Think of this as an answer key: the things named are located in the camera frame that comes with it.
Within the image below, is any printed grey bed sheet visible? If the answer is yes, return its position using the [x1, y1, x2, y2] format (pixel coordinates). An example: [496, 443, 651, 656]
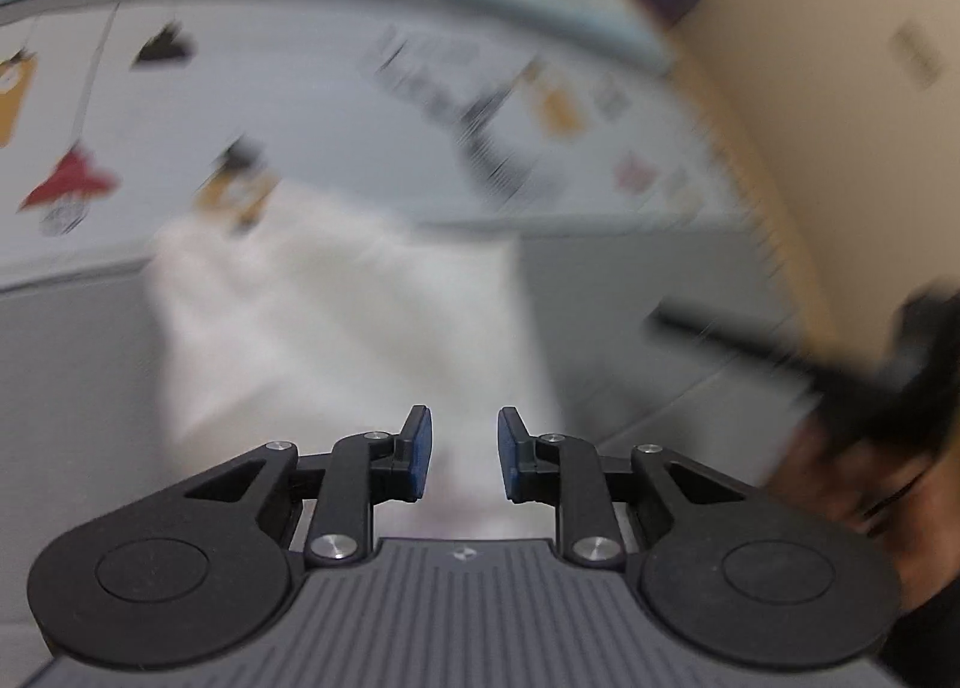
[2, 0, 797, 686]

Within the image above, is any white t-shirt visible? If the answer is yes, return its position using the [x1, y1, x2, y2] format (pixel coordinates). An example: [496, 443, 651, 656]
[146, 183, 560, 540]

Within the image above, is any person's right hand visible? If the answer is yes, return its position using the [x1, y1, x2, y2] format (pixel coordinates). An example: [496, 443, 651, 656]
[766, 418, 958, 612]

